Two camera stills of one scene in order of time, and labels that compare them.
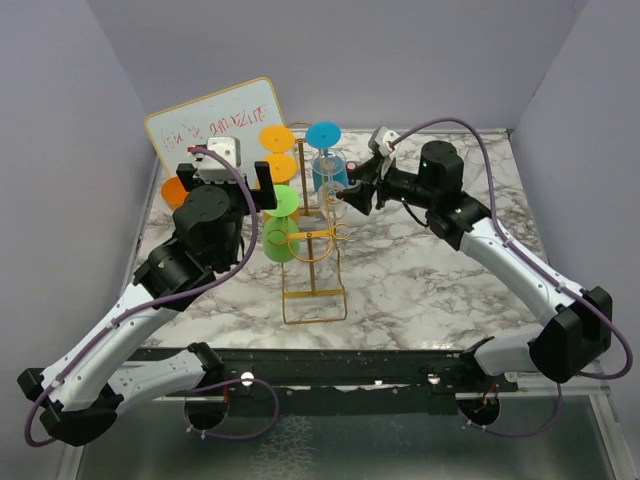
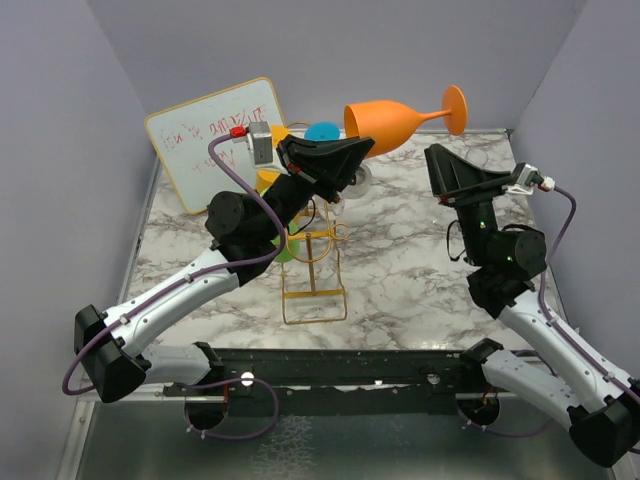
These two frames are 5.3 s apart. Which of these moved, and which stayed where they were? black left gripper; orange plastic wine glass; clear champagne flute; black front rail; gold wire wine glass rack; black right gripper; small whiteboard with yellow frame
Moved: black left gripper; orange plastic wine glass; black right gripper
Stayed: black front rail; small whiteboard with yellow frame; clear champagne flute; gold wire wine glass rack
